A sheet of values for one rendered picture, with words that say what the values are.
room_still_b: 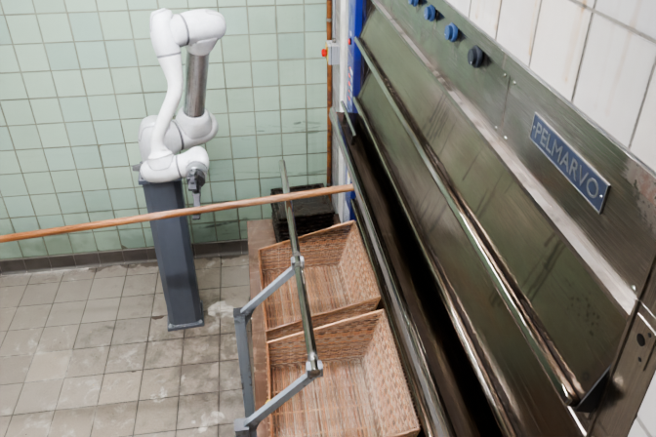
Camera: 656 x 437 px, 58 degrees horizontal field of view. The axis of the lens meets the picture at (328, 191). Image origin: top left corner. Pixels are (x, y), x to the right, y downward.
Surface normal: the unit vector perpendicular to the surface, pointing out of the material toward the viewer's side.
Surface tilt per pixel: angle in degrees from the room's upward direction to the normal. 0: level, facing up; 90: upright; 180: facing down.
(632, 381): 90
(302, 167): 90
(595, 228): 90
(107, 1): 90
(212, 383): 0
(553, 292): 70
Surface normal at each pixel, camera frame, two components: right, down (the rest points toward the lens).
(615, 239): -0.99, 0.07
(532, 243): -0.92, -0.23
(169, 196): 0.22, 0.52
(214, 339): 0.00, -0.85
